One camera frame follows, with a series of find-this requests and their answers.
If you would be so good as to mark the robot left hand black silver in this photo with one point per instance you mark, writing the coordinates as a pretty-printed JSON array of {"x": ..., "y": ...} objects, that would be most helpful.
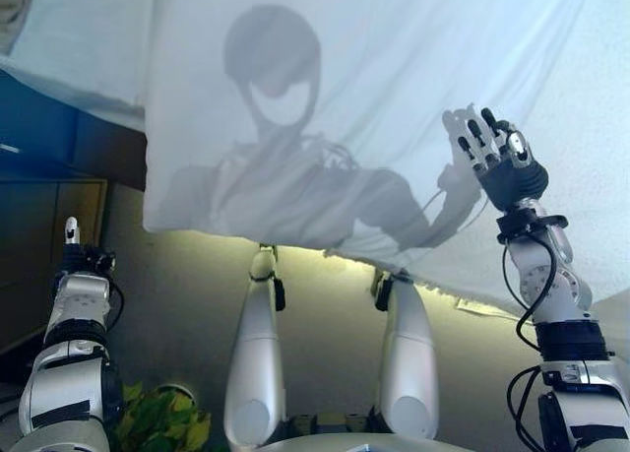
[{"x": 72, "y": 233}]

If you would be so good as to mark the robot right hand black silver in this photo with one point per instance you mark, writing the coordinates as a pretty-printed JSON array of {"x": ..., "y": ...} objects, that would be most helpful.
[{"x": 512, "y": 176}]

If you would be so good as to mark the white duvet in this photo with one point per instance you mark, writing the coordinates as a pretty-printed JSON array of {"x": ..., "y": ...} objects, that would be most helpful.
[{"x": 369, "y": 53}]

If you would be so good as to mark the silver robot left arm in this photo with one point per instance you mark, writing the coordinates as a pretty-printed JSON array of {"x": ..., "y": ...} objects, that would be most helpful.
[{"x": 64, "y": 363}]

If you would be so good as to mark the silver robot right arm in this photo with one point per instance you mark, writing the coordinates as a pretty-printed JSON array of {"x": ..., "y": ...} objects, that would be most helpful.
[{"x": 566, "y": 334}]

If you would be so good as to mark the glass top wooden nightstand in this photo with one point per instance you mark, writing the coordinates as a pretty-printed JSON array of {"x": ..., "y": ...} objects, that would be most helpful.
[{"x": 54, "y": 215}]

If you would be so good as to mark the white fitted sheet mattress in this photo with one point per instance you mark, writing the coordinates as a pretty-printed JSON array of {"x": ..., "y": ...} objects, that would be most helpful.
[{"x": 88, "y": 38}]

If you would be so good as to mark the green yellow potted plant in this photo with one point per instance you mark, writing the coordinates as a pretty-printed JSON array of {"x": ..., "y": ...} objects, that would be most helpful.
[{"x": 157, "y": 417}]

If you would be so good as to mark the silver robot right leg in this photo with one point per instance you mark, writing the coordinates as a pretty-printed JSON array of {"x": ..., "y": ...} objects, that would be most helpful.
[{"x": 408, "y": 363}]

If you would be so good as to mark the silver robot leg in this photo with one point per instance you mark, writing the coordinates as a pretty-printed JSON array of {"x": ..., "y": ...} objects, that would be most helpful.
[
  {"x": 408, "y": 363},
  {"x": 256, "y": 348}
]

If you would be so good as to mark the silver robot left leg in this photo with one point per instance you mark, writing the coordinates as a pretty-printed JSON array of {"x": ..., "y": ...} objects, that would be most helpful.
[{"x": 256, "y": 348}]

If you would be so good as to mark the large beige pillow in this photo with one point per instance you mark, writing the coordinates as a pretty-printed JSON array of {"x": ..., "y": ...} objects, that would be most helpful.
[{"x": 12, "y": 14}]

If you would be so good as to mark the grey robot torso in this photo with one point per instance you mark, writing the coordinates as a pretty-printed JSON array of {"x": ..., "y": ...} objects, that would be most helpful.
[{"x": 354, "y": 444}]

